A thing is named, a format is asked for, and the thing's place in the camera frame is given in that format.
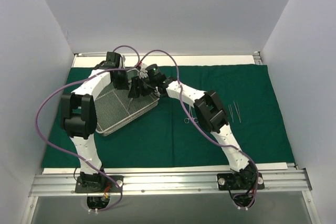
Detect wire mesh instrument tray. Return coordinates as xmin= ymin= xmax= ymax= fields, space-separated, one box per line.
xmin=94 ymin=83 xmax=159 ymax=136

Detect green surgical drape cloth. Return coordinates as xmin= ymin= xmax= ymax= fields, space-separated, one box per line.
xmin=41 ymin=63 xmax=295 ymax=169

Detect steel tweezers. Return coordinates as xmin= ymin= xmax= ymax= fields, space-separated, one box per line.
xmin=228 ymin=104 xmax=234 ymax=123
xmin=234 ymin=101 xmax=242 ymax=123

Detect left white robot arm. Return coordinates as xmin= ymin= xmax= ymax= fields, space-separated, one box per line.
xmin=61 ymin=54 xmax=128 ymax=192

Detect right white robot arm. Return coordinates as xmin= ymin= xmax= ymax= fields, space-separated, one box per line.
xmin=129 ymin=77 xmax=259 ymax=189

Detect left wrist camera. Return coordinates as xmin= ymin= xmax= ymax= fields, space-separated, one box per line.
xmin=106 ymin=51 xmax=122 ymax=67

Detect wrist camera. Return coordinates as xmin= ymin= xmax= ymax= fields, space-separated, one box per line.
xmin=106 ymin=51 xmax=122 ymax=67
xmin=145 ymin=64 xmax=166 ymax=85

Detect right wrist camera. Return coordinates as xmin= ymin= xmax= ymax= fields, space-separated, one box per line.
xmin=145 ymin=64 xmax=166 ymax=85

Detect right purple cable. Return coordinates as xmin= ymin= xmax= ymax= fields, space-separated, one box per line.
xmin=135 ymin=49 xmax=260 ymax=211

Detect purple cable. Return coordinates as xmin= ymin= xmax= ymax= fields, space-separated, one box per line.
xmin=135 ymin=49 xmax=260 ymax=211
xmin=34 ymin=44 xmax=141 ymax=212

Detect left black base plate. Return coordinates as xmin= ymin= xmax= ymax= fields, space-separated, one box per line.
xmin=75 ymin=173 xmax=123 ymax=194

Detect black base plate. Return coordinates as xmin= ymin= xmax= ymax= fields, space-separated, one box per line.
xmin=75 ymin=173 xmax=123 ymax=194
xmin=216 ymin=173 xmax=256 ymax=191

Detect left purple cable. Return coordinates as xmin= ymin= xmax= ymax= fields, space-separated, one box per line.
xmin=34 ymin=44 xmax=141 ymax=212

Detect right aluminium rail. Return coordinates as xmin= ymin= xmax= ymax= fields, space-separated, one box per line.
xmin=253 ymin=51 xmax=296 ymax=167

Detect aluminium rail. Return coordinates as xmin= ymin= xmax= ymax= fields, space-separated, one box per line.
xmin=29 ymin=168 xmax=312 ymax=197
xmin=253 ymin=51 xmax=296 ymax=167

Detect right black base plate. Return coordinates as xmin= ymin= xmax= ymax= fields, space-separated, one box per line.
xmin=216 ymin=173 xmax=256 ymax=191

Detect front aluminium rail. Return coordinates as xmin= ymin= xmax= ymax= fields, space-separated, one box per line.
xmin=29 ymin=168 xmax=312 ymax=197

